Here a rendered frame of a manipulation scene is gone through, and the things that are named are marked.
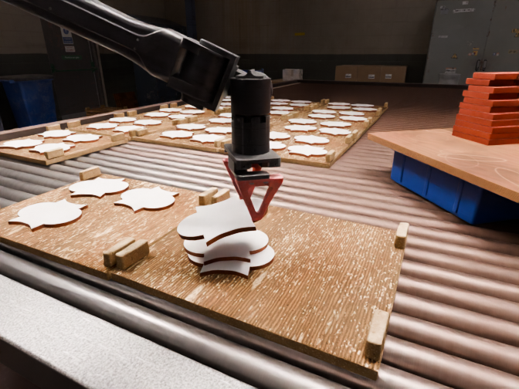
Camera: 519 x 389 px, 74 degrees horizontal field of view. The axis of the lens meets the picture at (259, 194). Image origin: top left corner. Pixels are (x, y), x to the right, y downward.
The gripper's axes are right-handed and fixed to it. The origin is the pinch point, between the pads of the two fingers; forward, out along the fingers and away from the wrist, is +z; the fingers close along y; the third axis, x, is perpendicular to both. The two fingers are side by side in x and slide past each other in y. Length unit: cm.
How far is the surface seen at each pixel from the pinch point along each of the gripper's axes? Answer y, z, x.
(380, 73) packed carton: -506, 3, 363
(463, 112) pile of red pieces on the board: -28, -9, 67
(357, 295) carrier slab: 14.2, 9.3, 12.1
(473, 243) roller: 4.1, 11.1, 43.8
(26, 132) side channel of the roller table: -122, 9, -70
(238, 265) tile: 3.6, 8.6, -3.0
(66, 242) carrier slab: -13.3, 9.6, -31.3
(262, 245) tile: 0.1, 7.7, 2.0
